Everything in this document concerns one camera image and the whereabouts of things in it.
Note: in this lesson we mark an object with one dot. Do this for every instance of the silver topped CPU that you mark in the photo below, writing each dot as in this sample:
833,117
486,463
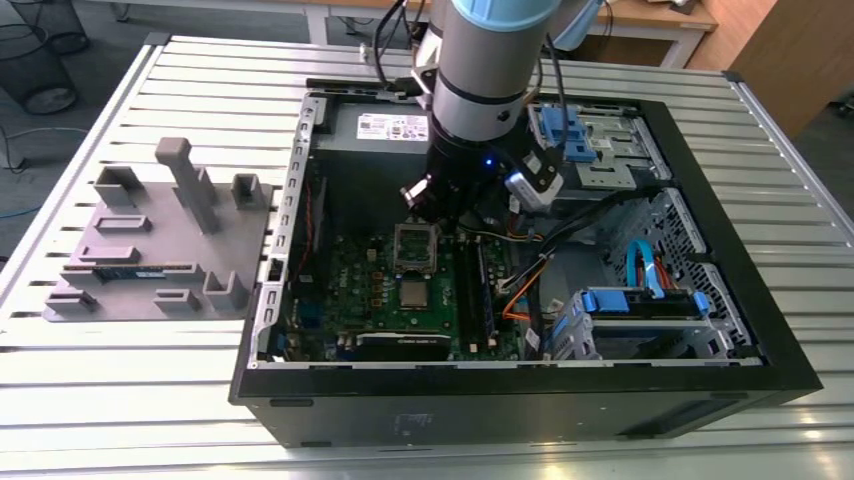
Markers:
416,294

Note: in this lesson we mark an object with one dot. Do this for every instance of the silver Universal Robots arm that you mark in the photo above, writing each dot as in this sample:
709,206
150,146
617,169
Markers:
481,65

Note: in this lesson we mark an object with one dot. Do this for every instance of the CPU socket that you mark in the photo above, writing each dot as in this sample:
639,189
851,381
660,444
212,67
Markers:
433,296

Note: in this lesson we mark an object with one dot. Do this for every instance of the silver power supply unit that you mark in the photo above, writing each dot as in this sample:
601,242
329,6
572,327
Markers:
374,127

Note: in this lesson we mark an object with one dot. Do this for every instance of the blue plastic drive latch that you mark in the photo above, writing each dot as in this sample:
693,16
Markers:
576,127

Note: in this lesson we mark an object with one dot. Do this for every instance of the silver optical drive cage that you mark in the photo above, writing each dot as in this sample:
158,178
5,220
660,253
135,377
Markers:
604,175

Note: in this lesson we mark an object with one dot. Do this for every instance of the black RAM slot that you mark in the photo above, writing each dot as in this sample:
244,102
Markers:
488,295
466,295

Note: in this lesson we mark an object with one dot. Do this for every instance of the green Dell motherboard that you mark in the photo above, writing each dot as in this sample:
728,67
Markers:
361,312

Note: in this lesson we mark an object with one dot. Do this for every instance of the hard disk in blue carrier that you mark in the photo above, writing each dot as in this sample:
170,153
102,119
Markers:
611,302

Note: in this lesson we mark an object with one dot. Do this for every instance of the black graphics card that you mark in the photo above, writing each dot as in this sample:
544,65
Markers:
408,345

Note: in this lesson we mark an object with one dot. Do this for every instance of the silver disk bay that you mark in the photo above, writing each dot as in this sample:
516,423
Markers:
651,324

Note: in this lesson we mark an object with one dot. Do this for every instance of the grey parts rack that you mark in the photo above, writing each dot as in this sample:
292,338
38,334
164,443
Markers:
168,250

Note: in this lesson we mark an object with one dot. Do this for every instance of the black open PC case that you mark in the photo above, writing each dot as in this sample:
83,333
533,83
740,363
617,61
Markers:
508,405

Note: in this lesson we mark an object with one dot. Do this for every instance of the RAM stick with blue label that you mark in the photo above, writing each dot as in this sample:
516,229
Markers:
134,274

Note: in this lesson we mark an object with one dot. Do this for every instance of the brown wooden cabinet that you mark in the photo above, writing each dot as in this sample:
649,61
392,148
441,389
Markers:
795,60

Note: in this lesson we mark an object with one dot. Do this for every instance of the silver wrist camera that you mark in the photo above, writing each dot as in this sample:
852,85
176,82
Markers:
534,192

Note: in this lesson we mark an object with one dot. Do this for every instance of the black camera bracket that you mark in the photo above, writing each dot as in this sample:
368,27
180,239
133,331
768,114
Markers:
554,167

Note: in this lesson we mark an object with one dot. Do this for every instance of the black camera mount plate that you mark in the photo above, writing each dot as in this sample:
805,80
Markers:
414,90

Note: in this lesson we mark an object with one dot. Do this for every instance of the white desk frame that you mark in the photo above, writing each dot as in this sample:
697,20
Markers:
317,27

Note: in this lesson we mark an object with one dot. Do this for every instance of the wooden desk with white frame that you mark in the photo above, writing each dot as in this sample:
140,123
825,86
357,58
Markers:
668,20

